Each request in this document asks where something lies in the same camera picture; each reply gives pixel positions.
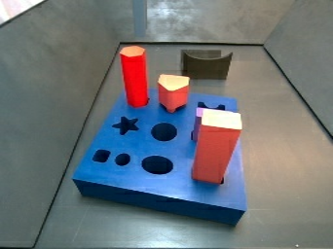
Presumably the blue shape-sorter base block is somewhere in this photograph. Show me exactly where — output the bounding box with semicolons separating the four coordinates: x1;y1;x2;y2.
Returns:
72;89;248;226

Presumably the red pentagon peg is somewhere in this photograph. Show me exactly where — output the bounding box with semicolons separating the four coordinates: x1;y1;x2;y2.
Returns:
158;74;190;113

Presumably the blue square-circle object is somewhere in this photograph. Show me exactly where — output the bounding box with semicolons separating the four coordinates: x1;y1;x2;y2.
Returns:
133;0;147;37

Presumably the purple peg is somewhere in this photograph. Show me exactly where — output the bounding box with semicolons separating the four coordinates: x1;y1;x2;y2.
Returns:
192;107;205;141

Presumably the black curved fixture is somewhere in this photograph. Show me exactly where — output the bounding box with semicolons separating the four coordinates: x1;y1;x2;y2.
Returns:
181;50;233;80

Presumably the red hexagonal peg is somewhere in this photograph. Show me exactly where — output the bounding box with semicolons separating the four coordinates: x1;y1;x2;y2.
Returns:
119;46;149;108

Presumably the red square peg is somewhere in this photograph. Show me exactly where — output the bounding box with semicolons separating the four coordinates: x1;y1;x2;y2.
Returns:
192;108;242;184

